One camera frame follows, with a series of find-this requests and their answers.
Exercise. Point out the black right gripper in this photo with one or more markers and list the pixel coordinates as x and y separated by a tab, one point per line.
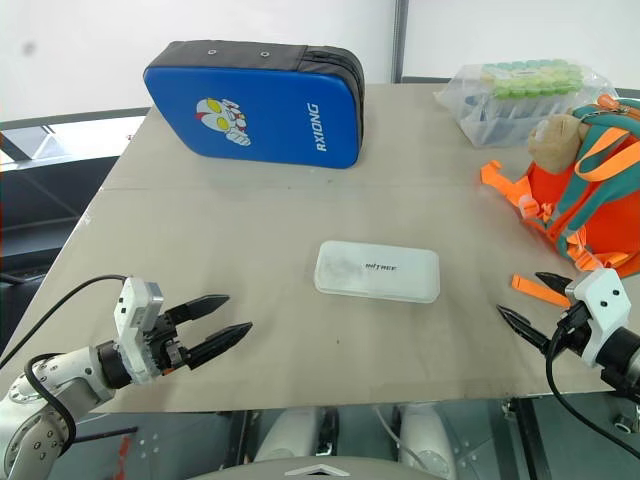
572	332

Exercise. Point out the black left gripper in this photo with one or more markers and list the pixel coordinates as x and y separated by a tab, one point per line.
167	350

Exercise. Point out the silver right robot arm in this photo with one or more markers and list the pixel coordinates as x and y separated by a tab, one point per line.
624	355

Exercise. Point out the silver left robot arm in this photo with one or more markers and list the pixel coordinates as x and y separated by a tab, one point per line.
45	395

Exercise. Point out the orange and teal backpack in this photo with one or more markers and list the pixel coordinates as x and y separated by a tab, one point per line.
605	200

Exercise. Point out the white plastic case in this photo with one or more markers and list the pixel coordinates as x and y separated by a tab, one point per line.
375	272

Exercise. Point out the blue cartoon print padded case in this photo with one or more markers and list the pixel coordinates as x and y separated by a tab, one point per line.
260	115

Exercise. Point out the grey rounded robot leg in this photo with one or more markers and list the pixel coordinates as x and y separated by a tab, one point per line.
425	432
290	435

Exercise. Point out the thin black rod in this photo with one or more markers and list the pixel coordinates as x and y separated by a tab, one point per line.
107	433

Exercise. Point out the brown plush bear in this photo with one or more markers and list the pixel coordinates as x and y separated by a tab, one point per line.
557	142

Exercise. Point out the grey robot torso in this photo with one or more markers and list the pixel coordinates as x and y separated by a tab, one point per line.
320	470

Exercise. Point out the clear plastic bag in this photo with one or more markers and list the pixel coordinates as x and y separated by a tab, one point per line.
475	95

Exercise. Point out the rack of green-capped tubes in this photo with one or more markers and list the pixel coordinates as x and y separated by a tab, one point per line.
535	80

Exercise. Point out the grey vertical pole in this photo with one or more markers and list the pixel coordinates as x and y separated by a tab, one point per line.
399	40

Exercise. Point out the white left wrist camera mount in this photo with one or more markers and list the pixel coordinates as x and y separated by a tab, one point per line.
134	320

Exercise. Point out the dark metal frame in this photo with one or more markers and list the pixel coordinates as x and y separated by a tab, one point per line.
45	200

